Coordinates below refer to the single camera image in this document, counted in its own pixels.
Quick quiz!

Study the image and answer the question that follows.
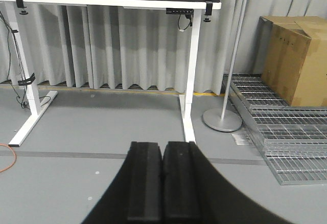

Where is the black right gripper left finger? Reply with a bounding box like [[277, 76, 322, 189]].
[[83, 142, 162, 223]]

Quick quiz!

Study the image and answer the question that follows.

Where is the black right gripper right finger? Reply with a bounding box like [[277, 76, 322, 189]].
[[163, 142, 289, 223]]

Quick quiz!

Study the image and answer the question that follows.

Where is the grey floor stand pole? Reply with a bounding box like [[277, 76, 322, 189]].
[[203, 0, 248, 132]]

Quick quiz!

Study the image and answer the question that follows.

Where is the lower steel grating panel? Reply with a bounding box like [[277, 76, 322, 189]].
[[248, 109, 326, 185]]

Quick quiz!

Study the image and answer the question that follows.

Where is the steel grating panel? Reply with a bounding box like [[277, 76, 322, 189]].
[[248, 109, 326, 185], [230, 74, 290, 110]]

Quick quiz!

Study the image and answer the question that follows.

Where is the upper steel grating panel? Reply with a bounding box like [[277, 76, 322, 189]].
[[230, 74, 290, 110]]

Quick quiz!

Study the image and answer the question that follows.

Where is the white pleated curtain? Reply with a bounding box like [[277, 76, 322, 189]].
[[0, 0, 327, 96]]

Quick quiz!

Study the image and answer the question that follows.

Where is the brown cardboard box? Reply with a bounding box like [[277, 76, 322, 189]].
[[261, 16, 326, 107]]

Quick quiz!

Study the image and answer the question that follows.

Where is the black desk control panel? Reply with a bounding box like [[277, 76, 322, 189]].
[[166, 8, 194, 15]]

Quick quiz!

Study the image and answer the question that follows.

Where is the black right pegboard clamp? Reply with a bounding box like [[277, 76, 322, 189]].
[[203, 2, 213, 23]]

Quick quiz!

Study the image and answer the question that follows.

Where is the black pegboard clamp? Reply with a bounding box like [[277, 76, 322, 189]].
[[15, 0, 28, 15], [203, 2, 213, 23]]

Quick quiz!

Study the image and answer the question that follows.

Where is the black left pegboard clamp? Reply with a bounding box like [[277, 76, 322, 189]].
[[15, 0, 28, 15]]

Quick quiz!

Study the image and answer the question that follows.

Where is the white standing desk frame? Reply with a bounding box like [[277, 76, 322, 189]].
[[1, 0, 222, 147]]

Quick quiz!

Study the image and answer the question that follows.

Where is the black desk leg cable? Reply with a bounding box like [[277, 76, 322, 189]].
[[0, 11, 51, 108]]

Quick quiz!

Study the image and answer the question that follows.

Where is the orange floor cable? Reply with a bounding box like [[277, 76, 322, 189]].
[[0, 143, 17, 173]]

